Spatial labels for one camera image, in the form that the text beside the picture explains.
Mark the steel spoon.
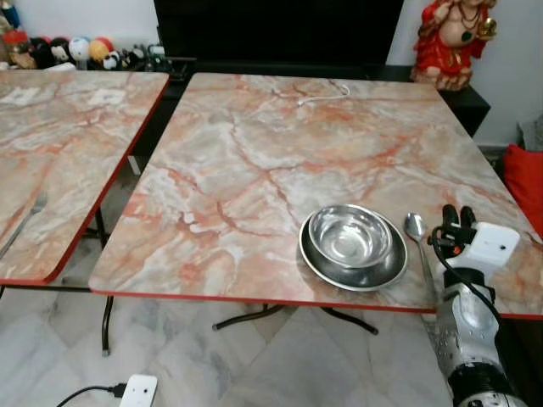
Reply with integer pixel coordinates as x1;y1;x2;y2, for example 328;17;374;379
404;212;439;306

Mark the steel plate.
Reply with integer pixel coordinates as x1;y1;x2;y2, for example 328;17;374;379
299;209;409;293

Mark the red cushion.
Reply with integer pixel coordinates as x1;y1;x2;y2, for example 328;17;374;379
504;143;543;240

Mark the steel bowl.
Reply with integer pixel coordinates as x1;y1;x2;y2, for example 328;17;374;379
307;204;394;269

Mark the grey cushion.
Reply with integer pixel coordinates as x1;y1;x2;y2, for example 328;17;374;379
519;114;543;154

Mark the black low cabinet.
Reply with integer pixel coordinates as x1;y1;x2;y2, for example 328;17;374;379
127;58;492;170

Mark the red seated figure statue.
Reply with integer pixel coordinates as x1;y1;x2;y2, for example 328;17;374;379
412;0;500;92

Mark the large marble pattern table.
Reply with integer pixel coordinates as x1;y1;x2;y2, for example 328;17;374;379
89;72;543;337

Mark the black television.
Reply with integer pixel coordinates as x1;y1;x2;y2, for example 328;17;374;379
154;0;406;65

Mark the dark small plush toy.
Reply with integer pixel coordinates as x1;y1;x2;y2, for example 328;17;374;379
123;44;169;71

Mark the black white panda plush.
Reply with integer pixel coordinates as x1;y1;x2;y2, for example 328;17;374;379
102;51;125;72

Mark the yellow red plush ball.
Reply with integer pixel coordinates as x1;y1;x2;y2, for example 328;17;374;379
88;36;115;65

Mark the narrow marble pattern table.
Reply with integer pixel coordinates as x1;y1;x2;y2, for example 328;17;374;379
0;70;171;357

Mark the white blue plush ball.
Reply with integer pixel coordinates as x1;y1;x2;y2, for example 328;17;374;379
68;36;92;65

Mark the steel fork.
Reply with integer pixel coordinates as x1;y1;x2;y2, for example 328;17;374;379
0;193;48;260

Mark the black round plush toy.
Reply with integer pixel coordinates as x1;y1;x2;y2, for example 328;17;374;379
30;36;72;69

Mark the red hat plush toy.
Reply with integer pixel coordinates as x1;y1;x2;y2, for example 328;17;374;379
0;30;35;70

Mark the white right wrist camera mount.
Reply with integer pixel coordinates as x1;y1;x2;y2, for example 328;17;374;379
447;222;521;275

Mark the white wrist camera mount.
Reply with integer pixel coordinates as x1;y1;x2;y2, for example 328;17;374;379
119;375;160;407
447;222;521;275

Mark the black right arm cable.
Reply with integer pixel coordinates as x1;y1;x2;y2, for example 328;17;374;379
428;227;507;384

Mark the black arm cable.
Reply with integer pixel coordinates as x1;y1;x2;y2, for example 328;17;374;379
56;382;128;407
428;227;507;384

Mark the thin white cable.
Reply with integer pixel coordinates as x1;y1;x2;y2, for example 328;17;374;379
297;80;351;105

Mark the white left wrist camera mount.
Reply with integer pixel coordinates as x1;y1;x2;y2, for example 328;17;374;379
119;375;160;407

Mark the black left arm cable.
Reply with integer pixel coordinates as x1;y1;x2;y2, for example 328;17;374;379
56;382;128;407

